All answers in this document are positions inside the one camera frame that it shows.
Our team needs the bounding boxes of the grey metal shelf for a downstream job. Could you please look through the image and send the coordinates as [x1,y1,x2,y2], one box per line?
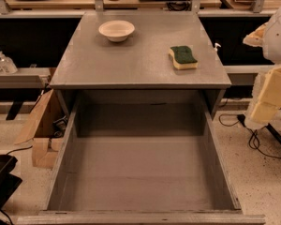
[225,65,274,86]
[0,67,52,89]

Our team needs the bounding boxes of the grey cabinet with flat top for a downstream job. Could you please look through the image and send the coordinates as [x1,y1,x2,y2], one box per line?
[51,10,231,113]

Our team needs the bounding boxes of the open cardboard box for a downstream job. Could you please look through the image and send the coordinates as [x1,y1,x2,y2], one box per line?
[14,90,64,169]

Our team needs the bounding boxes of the clear sanitizer pump bottle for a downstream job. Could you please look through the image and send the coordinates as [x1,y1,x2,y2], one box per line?
[0,52,18,74]

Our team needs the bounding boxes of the black floor cable right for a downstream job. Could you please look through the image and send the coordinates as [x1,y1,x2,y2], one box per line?
[218,112,281,161]

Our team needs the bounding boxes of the grey metal shelf right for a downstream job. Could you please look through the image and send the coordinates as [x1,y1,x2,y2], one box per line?
[225,65,274,86]

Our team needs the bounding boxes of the black bin at left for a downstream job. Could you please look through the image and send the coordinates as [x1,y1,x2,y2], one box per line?
[0,155,22,209]

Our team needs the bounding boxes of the green and yellow sponge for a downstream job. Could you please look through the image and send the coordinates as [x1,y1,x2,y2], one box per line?
[169,46,198,70]

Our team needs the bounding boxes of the open grey top drawer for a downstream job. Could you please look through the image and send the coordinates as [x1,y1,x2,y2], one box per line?
[18,90,265,225]

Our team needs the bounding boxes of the small white spray nozzle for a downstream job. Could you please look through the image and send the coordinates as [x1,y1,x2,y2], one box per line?
[214,42,221,52]

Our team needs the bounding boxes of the white ceramic bowl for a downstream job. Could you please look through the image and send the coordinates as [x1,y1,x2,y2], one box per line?
[98,20,135,42]

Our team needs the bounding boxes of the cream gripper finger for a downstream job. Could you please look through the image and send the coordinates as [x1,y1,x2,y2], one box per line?
[248,65,281,125]
[243,23,267,47]

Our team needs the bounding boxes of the grey metal shelf left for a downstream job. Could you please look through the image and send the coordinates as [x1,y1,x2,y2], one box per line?
[0,67,52,89]

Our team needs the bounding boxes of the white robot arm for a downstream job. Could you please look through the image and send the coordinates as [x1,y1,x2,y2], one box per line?
[243,7,281,129]

